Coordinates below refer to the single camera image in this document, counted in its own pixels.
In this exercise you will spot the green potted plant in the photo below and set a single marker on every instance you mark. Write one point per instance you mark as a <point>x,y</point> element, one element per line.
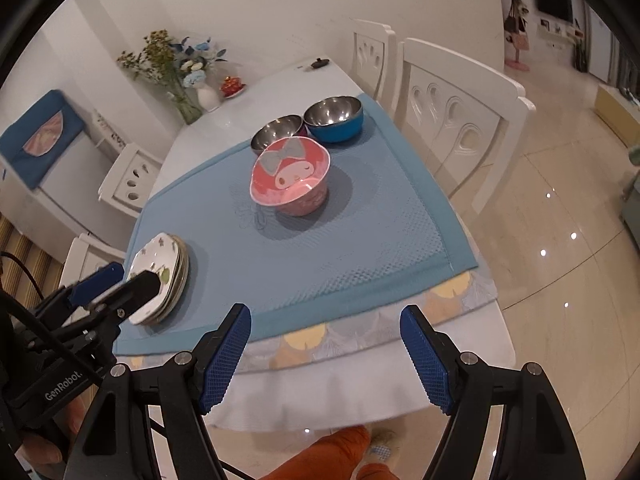
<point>581,57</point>

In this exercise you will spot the red steel bowl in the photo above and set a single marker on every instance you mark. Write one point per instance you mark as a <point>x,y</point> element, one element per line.
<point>277,130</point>

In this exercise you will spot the blue artificial flowers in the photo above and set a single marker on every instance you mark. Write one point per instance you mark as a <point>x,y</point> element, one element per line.
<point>200,60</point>

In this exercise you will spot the blue cover cloth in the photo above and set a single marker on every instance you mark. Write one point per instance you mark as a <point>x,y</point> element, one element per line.
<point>40,135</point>

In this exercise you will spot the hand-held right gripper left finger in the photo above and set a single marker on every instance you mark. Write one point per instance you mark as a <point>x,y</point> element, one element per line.
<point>225,355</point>

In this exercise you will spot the small black pot lid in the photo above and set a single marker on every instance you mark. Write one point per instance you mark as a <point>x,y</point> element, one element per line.
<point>319,63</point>

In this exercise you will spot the checked slipper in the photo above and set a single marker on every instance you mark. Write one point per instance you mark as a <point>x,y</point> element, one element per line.
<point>381,452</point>

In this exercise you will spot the pink coat stand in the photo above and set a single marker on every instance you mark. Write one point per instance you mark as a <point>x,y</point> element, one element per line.
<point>517,25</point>

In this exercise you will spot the person's left hand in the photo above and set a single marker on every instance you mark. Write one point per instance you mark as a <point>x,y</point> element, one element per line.
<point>45,452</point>

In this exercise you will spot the white appliance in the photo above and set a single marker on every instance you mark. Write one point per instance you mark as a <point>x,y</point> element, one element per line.
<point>75,170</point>

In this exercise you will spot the blue steel bowl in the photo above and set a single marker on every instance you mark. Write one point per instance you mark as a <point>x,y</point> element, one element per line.
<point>335,130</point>

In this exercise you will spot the light blue textured mat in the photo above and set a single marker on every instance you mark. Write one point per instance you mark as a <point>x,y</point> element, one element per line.
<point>350,240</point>

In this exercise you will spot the dried yellow flower bouquet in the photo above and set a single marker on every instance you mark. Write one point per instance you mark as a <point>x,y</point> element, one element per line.
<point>150,57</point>

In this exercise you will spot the beige ribbed curtain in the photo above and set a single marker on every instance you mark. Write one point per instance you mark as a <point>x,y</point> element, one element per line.
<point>25,260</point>

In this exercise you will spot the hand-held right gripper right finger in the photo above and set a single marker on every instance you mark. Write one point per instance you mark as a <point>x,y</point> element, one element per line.
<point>425,355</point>

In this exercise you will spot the white clover plate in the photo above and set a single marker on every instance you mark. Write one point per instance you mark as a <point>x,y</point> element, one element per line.
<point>180,272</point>

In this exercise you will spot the person's orange trouser leg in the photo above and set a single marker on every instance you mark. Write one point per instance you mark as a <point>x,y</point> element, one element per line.
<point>325,455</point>

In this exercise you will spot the white dining chair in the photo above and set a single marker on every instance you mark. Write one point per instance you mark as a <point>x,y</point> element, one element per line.
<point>85,255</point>
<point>372,60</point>
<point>130,175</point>
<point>465,120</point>

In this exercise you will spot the white power strip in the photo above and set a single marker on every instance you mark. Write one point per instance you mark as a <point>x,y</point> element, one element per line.
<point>111,130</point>

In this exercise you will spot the green sofa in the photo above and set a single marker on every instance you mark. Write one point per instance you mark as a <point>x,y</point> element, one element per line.
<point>632,200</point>

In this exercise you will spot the stack of white floral plates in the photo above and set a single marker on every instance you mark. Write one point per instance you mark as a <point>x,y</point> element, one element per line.
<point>155,253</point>

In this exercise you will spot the pink cartoon bowl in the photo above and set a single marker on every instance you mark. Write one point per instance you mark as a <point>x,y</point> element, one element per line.
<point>290,175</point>

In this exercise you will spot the yellow low cabinet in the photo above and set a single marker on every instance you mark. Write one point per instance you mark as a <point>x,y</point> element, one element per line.
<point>620,115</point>

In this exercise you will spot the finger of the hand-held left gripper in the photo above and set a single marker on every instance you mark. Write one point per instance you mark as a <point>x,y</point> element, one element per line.
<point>140,285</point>
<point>100,277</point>

